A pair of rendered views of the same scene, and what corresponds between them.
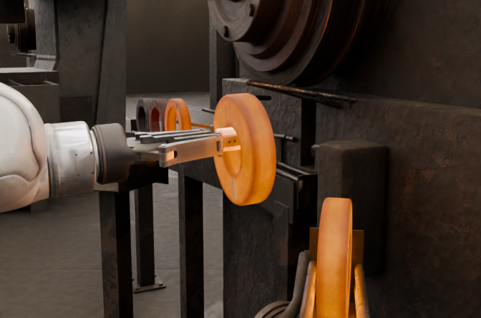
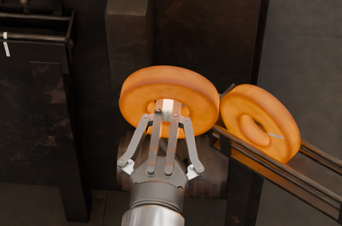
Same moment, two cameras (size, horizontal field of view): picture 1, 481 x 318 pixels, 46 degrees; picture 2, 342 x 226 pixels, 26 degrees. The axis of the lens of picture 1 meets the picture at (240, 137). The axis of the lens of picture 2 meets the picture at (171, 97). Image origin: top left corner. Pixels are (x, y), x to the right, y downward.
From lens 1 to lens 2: 1.07 m
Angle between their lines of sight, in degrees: 64
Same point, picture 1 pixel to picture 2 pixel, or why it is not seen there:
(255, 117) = (207, 89)
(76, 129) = (169, 218)
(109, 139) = (176, 199)
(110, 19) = not seen: outside the picture
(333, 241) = (291, 130)
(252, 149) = (215, 111)
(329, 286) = (294, 151)
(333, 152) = (133, 19)
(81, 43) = not seen: outside the picture
